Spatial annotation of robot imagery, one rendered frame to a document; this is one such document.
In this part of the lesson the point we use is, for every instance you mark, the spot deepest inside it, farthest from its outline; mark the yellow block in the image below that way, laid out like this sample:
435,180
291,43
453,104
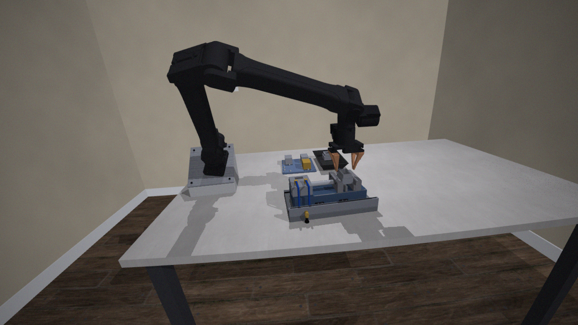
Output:
306,164

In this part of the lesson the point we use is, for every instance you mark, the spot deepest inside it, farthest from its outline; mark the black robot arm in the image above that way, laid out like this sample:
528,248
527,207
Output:
207,64

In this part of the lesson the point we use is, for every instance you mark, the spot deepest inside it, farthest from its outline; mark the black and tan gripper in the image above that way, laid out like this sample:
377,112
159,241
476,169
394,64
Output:
347,142

